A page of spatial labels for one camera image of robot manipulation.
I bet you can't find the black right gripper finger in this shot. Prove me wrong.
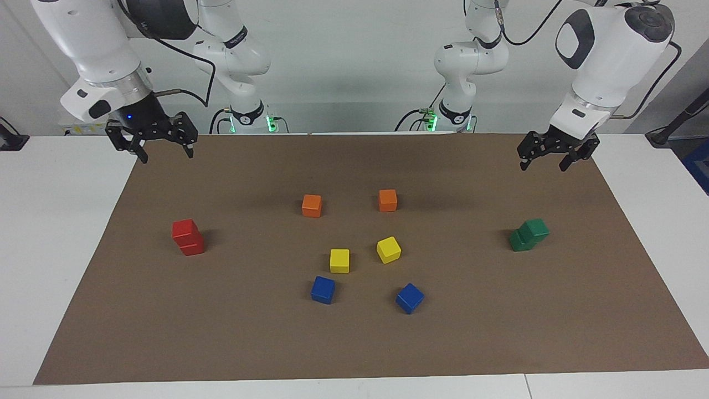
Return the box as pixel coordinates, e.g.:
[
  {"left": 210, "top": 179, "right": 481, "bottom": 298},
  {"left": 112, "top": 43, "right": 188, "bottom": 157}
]
[
  {"left": 176, "top": 112, "right": 198, "bottom": 160},
  {"left": 105, "top": 125, "right": 149, "bottom": 164}
]

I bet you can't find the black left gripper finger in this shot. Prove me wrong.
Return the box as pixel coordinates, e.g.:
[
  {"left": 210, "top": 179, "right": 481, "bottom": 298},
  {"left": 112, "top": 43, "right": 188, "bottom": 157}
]
[
  {"left": 559, "top": 139, "right": 600, "bottom": 171},
  {"left": 518, "top": 132, "right": 546, "bottom": 171}
]

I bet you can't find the green wooden block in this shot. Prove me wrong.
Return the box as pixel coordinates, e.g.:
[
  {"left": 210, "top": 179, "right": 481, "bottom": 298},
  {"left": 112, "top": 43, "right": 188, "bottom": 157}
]
[
  {"left": 521, "top": 218, "right": 551, "bottom": 243},
  {"left": 509, "top": 228, "right": 536, "bottom": 252}
]

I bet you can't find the red wooden block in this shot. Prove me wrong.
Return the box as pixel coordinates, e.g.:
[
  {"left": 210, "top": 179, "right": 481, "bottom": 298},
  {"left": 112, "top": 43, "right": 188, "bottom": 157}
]
[
  {"left": 180, "top": 233, "right": 205, "bottom": 257},
  {"left": 172, "top": 219, "right": 199, "bottom": 245}
]

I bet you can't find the white box yellow label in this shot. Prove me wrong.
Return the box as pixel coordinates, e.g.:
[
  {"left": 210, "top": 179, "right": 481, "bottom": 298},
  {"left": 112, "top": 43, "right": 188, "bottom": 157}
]
[{"left": 58, "top": 108, "right": 112, "bottom": 137}]

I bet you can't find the black stand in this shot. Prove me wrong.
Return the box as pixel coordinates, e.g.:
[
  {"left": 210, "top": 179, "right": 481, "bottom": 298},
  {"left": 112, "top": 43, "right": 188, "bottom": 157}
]
[
  {"left": 0, "top": 115, "right": 30, "bottom": 151},
  {"left": 645, "top": 88, "right": 709, "bottom": 148}
]

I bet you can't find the blue crate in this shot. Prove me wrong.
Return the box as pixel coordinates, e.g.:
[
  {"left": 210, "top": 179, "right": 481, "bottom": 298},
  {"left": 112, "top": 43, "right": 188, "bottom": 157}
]
[{"left": 680, "top": 139, "right": 709, "bottom": 196}]

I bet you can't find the blue wooden block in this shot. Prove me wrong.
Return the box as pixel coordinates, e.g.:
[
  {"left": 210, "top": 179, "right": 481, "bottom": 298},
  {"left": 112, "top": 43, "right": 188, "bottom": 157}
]
[
  {"left": 395, "top": 283, "right": 425, "bottom": 315},
  {"left": 311, "top": 276, "right": 336, "bottom": 305}
]

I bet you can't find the brown table mat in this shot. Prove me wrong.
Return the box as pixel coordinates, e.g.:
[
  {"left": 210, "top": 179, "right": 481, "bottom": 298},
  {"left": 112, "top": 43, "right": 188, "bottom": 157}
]
[{"left": 33, "top": 133, "right": 709, "bottom": 386}]

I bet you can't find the black base cable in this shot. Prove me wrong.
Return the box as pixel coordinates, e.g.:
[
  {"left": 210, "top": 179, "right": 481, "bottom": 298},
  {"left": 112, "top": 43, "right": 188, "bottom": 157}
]
[
  {"left": 209, "top": 107, "right": 233, "bottom": 135},
  {"left": 394, "top": 99, "right": 441, "bottom": 132}
]

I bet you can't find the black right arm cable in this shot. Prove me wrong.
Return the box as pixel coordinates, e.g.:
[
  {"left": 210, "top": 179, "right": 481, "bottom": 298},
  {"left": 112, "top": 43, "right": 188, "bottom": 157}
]
[{"left": 116, "top": 0, "right": 217, "bottom": 109}]

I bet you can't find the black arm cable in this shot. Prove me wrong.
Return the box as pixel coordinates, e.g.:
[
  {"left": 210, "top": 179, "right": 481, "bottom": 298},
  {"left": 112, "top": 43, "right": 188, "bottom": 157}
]
[
  {"left": 609, "top": 40, "right": 683, "bottom": 120},
  {"left": 116, "top": 0, "right": 217, "bottom": 109}
]

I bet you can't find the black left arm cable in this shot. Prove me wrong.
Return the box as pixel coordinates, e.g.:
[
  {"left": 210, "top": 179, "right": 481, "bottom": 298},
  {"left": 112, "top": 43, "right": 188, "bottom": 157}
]
[{"left": 609, "top": 40, "right": 683, "bottom": 120}]

